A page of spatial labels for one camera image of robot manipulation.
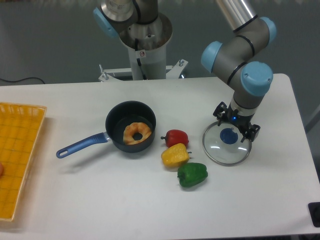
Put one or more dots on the white pedestal base frame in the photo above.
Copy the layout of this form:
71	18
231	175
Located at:
176	71

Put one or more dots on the green bell pepper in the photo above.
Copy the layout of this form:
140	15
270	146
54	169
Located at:
191	174

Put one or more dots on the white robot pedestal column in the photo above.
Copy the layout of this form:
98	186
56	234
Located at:
147	48

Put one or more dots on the dark saucepan blue handle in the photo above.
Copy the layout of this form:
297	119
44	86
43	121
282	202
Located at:
130	126

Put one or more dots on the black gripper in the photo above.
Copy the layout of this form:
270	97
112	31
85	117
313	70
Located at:
242	122

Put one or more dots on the yellow bell pepper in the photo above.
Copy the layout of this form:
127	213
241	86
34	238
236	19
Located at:
175	156

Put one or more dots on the black device at table corner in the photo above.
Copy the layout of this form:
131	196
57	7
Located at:
314	210

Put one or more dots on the glass pot lid blue knob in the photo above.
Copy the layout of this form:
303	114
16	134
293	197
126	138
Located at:
224	144

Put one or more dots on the red bell pepper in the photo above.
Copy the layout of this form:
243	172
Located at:
174	137

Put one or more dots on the yellow plastic basket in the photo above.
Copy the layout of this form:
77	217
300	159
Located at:
20	125

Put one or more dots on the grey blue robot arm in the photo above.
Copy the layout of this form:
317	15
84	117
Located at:
231	62

